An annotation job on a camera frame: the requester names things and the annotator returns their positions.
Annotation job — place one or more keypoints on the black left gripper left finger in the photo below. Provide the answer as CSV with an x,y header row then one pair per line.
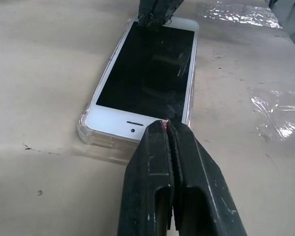
x,y
147,184

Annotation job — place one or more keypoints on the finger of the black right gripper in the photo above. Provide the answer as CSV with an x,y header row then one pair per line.
x,y
145,12
166,11

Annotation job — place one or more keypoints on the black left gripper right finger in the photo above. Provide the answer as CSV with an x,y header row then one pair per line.
x,y
201,191

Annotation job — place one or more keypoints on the crumpled clear plastic wrap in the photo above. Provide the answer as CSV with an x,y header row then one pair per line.
x,y
277,113
238,14

